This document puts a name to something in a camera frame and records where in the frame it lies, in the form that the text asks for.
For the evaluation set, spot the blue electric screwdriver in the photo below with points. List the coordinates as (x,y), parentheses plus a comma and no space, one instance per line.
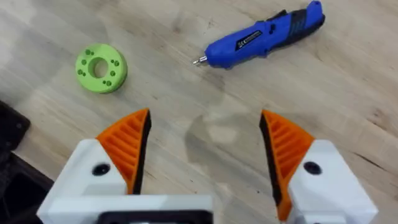
(248,46)

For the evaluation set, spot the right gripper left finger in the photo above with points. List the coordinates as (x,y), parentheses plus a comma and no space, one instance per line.
(93,161)

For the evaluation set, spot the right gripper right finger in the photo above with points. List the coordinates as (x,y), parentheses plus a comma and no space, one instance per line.
(323,186)

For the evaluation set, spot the green disc with holes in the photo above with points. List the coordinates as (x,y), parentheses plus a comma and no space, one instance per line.
(84,77)

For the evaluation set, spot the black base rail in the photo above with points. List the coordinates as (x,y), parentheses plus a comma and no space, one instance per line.
(15,193)

